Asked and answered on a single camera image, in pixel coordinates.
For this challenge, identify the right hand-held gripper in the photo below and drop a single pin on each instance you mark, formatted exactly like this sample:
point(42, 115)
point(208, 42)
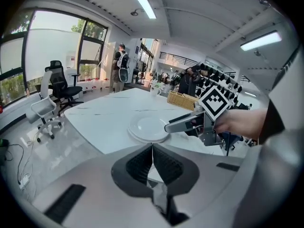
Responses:
point(213, 103)

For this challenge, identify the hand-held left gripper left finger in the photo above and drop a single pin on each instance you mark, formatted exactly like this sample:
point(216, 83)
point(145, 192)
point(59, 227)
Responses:
point(133, 172)

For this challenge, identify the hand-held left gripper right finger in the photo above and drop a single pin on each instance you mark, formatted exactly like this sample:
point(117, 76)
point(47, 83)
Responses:
point(175, 172)

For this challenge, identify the white round plate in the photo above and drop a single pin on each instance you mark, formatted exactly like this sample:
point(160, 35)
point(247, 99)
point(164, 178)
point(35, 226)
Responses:
point(145, 140)
point(147, 125)

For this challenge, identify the person's right forearm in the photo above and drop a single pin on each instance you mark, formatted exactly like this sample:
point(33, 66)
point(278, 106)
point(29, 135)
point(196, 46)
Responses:
point(249, 123)

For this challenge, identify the person's right hand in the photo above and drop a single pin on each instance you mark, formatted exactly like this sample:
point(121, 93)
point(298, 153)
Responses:
point(225, 123)

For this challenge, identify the woven wicker basket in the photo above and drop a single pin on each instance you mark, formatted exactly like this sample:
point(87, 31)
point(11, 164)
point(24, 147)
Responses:
point(180, 101)

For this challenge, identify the white cup with flowers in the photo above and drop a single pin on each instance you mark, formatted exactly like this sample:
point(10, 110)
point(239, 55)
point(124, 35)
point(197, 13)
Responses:
point(155, 91)

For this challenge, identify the rack of black grippers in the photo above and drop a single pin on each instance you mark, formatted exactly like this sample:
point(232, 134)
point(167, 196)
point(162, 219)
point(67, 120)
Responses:
point(234, 89)

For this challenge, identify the black mezzanine railing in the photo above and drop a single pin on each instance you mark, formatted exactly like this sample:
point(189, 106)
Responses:
point(178, 58)

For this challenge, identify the white power strip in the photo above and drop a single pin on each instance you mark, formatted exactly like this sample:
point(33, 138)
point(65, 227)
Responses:
point(25, 180)

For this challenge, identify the long ceiling light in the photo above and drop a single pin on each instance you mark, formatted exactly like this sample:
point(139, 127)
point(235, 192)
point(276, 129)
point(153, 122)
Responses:
point(261, 40)
point(142, 1)

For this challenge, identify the black office chair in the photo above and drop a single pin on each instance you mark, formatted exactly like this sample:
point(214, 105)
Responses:
point(57, 79)

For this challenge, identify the white office chair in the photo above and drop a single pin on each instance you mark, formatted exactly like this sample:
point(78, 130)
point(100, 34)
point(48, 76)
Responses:
point(45, 87)

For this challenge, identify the large black-framed window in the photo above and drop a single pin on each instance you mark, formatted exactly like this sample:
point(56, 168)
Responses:
point(52, 51)

